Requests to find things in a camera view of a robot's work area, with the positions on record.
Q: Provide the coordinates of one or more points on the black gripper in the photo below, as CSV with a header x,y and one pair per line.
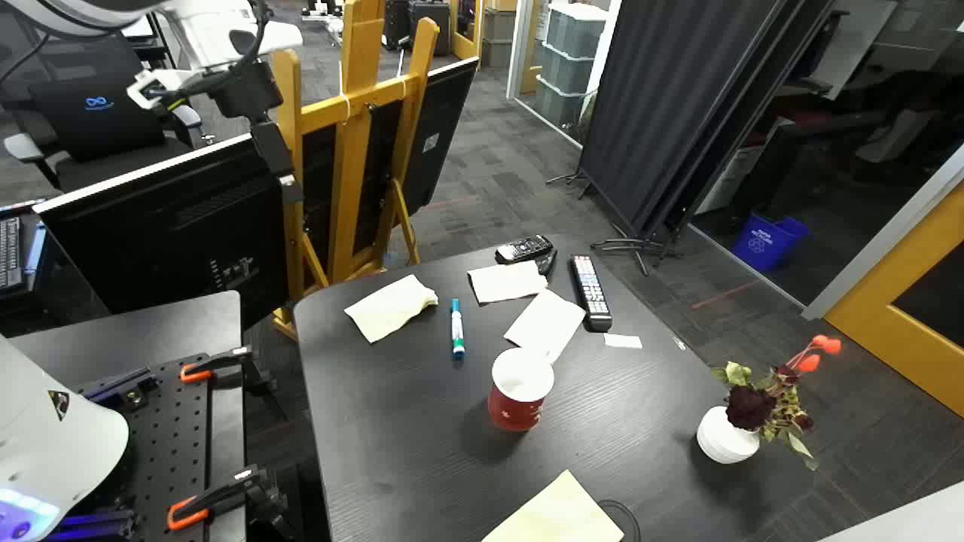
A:
x,y
244,93

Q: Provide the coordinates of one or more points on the blue and white marker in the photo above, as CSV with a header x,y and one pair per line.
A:
x,y
456,330

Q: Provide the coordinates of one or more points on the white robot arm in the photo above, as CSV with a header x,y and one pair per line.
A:
x,y
187,227

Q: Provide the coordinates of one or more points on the cream napkin beside cup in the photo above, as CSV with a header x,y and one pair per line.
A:
x,y
547,326

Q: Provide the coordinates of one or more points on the red cup white interior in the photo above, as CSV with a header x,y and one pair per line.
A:
x,y
521,387

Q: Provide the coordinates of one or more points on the wooden easel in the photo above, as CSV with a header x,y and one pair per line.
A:
x,y
355,239

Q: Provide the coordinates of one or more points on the black office chair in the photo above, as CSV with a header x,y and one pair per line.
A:
x,y
72,114

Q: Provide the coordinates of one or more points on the cream napkin near easel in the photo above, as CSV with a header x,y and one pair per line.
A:
x,y
390,308

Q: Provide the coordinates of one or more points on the orange clamp upper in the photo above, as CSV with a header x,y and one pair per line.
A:
x,y
228,369

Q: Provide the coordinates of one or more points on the orange clamp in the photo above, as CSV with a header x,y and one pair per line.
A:
x,y
228,369
247,487

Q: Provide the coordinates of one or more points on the cream napkin near calculator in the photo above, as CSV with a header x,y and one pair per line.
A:
x,y
507,281

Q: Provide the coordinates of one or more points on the black calculator remote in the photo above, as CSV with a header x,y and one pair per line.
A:
x,y
523,249

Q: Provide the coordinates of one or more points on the stacked plastic storage drawers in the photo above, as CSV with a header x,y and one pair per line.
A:
x,y
565,60

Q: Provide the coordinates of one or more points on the long black remote control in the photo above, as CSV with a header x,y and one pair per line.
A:
x,y
598,319

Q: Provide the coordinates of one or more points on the orange clamp lower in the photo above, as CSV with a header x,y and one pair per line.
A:
x,y
247,487

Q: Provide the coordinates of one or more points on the black curtain divider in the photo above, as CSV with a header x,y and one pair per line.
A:
x,y
670,84

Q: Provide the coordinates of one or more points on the small white label sticker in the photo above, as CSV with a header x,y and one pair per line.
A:
x,y
623,343

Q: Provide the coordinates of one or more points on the cream napkin at table edge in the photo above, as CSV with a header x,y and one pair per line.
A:
x,y
559,514

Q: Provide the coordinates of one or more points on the blue plastic bin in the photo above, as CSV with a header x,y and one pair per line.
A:
x,y
769,241

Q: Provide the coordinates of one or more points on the white vase with flowers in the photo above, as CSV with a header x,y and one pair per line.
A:
x,y
764,410

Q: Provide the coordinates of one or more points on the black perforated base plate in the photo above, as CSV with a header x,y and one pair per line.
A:
x,y
166,460

